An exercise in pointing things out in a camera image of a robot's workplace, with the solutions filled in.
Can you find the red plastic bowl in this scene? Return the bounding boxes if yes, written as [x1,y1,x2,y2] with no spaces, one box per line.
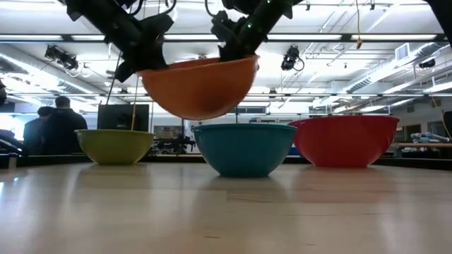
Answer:
[288,115,400,169]

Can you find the black background robot rig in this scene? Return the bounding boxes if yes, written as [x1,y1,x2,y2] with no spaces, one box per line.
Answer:
[154,119,197,155]

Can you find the black curved hose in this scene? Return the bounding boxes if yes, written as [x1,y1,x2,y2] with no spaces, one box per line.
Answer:
[0,128,30,159]

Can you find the black computer monitor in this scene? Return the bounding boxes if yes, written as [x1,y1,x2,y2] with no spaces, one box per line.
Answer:
[97,103,150,133]

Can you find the wooden background table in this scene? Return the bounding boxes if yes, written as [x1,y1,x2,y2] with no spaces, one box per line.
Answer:
[390,142,452,150]

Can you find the person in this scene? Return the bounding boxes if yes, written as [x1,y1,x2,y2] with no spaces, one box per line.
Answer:
[41,95,88,155]
[23,106,54,155]

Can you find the grey rolled tubes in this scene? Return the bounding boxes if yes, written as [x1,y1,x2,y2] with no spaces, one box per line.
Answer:
[410,131,451,144]

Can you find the orange plastic bowl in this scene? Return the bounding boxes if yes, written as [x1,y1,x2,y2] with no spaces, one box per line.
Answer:
[136,54,260,121]

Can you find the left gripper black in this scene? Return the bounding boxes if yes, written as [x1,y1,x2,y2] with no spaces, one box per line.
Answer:
[113,13,174,84]

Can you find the green plastic bowl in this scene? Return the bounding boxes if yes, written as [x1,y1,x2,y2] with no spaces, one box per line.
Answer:
[74,128,156,166]

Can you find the yellow hanging cable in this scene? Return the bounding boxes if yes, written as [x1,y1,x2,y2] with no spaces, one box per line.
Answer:
[354,0,364,50]

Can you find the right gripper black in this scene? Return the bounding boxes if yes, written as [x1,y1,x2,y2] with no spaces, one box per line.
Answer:
[210,0,294,63]

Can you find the thin black hanging cable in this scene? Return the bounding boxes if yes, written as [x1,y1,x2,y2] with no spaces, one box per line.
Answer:
[105,52,123,106]

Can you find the teal plastic bowl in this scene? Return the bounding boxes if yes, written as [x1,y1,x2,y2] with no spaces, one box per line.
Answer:
[191,123,299,179]

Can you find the yellow hanging rope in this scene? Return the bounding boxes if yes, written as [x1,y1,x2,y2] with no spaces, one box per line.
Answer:
[130,75,139,131]

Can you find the black ceiling camera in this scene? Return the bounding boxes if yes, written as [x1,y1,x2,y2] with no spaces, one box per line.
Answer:
[280,44,306,72]

